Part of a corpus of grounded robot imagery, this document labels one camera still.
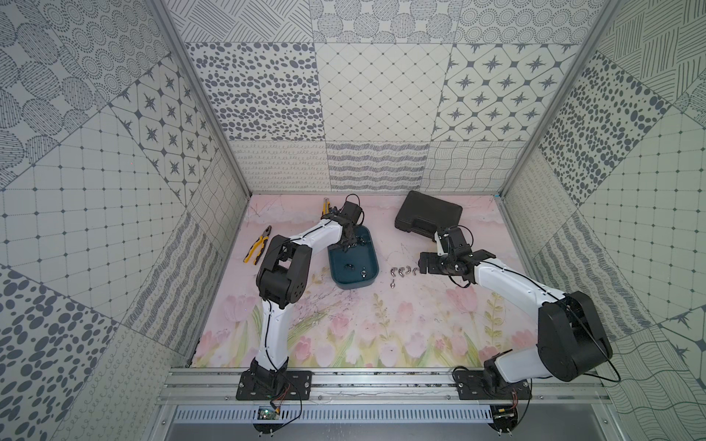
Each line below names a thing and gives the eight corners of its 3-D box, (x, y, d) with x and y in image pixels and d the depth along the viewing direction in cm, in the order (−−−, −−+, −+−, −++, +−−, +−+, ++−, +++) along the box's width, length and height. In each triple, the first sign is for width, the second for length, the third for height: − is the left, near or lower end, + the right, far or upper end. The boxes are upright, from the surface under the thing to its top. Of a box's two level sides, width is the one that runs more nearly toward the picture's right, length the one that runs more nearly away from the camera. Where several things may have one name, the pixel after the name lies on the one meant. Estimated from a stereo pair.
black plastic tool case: (393, 226, 110) (394, 220, 107) (408, 195, 122) (409, 189, 119) (453, 247, 104) (455, 241, 101) (462, 212, 115) (465, 206, 112)
